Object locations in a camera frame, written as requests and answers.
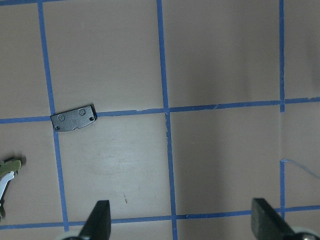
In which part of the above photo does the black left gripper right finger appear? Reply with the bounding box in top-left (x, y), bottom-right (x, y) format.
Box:
top-left (251, 198), bottom-right (295, 240)

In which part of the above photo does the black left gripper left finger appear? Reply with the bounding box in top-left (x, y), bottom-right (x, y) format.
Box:
top-left (77, 200), bottom-right (111, 240)

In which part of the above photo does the olive green brake shoe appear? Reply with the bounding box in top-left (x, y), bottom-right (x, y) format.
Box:
top-left (0, 156), bottom-right (27, 222)

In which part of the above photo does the black brake pad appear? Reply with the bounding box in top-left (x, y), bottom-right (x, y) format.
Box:
top-left (50, 104), bottom-right (98, 132)

